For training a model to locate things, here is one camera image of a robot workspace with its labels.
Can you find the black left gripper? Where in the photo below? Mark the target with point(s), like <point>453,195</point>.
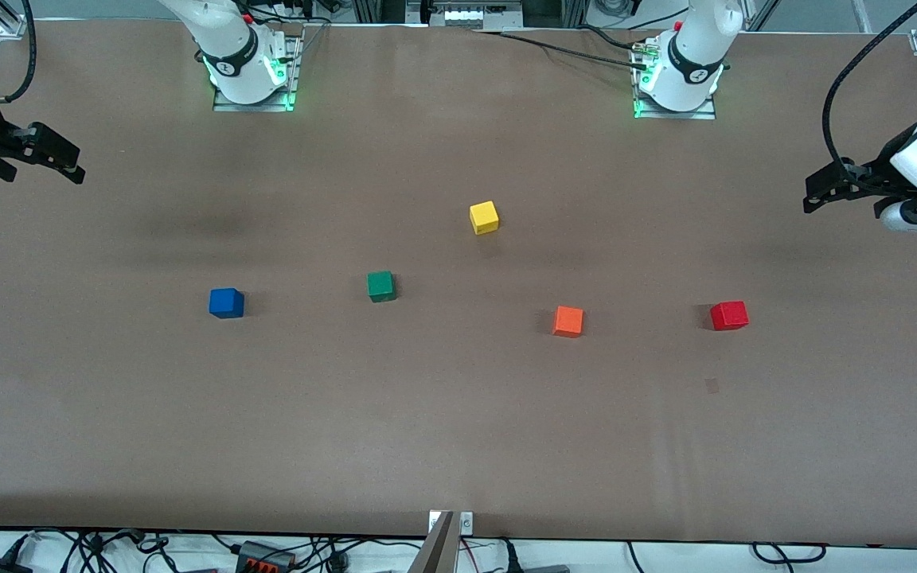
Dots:
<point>882,165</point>

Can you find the red wooden block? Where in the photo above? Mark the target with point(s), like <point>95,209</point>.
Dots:
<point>729,316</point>

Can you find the blue wooden block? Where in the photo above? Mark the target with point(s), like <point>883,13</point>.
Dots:
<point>226,303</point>

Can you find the orange wooden block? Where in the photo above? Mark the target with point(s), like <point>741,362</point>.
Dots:
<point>568,321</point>

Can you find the green wooden block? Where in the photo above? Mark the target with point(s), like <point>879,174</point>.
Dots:
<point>380,286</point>

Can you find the yellow wooden block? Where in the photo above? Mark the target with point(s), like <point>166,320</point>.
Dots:
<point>484,217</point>

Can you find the grey metal device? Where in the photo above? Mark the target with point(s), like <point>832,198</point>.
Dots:
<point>466,14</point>

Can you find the brown table cover sheet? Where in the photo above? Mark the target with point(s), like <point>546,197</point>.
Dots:
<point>458,414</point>

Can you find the black box with orange connectors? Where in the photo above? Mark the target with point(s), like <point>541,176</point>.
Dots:
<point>263,555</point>

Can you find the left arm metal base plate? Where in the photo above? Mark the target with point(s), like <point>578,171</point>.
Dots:
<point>673,114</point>

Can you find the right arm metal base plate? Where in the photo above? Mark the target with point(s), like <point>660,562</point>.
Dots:
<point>251,107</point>

